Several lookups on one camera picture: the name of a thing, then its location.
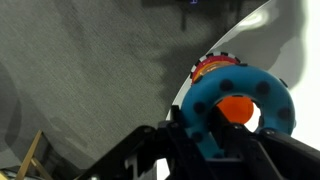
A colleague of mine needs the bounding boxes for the blue dotted toy ring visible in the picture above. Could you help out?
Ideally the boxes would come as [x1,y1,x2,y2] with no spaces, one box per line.
[179,64,297,160]

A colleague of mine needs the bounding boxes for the wooden frame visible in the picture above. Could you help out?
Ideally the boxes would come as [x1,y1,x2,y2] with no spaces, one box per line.
[12,129,55,180]

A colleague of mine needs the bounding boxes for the orange translucent toy ring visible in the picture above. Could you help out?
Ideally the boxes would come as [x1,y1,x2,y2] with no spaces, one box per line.
[199,61,235,77]

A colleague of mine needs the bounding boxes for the black-white checkered stacker base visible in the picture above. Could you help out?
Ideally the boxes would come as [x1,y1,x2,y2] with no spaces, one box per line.
[189,50,242,80]

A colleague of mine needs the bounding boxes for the red toy ring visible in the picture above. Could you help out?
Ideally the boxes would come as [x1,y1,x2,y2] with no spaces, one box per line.
[191,55,235,85]

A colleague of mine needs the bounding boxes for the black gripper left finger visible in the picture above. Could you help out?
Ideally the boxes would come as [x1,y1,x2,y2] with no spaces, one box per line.
[165,104,216,180]

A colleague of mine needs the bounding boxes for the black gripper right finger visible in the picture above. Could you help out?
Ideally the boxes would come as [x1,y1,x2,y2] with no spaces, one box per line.
[207,105,272,180]

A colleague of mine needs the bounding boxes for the orange stacking peg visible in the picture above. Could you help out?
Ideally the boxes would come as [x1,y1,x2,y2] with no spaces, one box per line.
[215,95,255,126]

